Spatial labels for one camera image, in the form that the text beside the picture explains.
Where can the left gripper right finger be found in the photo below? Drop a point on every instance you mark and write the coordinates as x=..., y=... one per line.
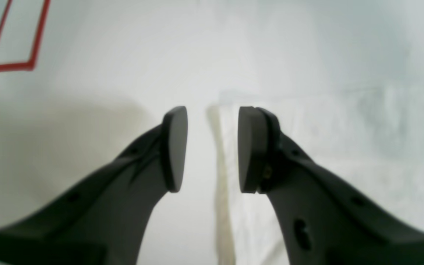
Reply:
x=323, y=219

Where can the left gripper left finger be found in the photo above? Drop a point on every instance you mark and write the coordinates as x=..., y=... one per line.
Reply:
x=102, y=219

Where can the white printed T-shirt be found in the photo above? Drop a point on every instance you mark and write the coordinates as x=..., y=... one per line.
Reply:
x=371, y=137

